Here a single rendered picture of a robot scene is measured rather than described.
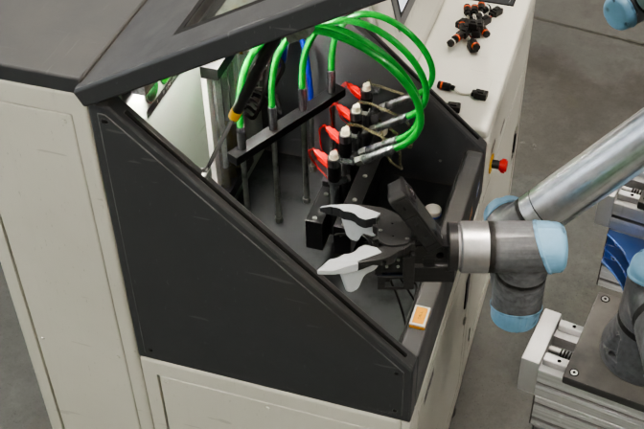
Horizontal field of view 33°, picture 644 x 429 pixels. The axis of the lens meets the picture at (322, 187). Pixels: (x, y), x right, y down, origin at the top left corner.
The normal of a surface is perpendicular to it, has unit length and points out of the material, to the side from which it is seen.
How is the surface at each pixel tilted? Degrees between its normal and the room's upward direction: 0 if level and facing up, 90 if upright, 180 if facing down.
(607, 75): 0
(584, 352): 0
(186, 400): 90
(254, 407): 90
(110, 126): 90
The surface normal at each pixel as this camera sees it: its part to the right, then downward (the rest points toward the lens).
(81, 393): -0.30, 0.64
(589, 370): -0.02, -0.74
